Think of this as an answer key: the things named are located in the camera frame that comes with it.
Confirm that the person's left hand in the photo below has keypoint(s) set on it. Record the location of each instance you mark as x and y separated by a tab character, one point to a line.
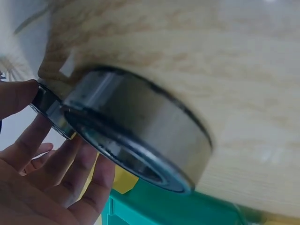
35	199

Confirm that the small steel ball bearing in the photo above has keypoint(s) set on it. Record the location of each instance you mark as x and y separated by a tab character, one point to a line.
50	110

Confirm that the yellow plastic bin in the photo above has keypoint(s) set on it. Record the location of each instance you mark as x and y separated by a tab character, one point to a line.
125	181

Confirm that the green plastic bin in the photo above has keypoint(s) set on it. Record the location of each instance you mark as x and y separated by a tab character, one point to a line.
164	208

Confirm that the large steel ball bearing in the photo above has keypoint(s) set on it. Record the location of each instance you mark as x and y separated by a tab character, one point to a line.
150	131

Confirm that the small white rectangular piece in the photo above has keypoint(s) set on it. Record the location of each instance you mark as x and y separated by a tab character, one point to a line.
66	65

